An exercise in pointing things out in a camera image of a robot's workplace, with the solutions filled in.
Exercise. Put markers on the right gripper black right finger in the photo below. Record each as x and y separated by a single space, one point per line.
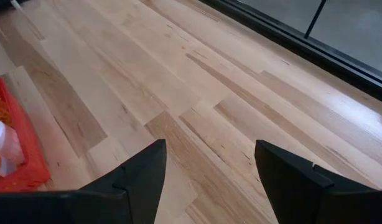
303 199

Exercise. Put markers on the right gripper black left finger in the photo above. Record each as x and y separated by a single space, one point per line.
116 202

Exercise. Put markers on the red plastic basket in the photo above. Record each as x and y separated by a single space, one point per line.
29 155

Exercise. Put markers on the black tripod stand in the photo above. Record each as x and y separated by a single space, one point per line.
315 18

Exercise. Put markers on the black aluminium table frame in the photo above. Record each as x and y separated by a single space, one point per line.
303 46

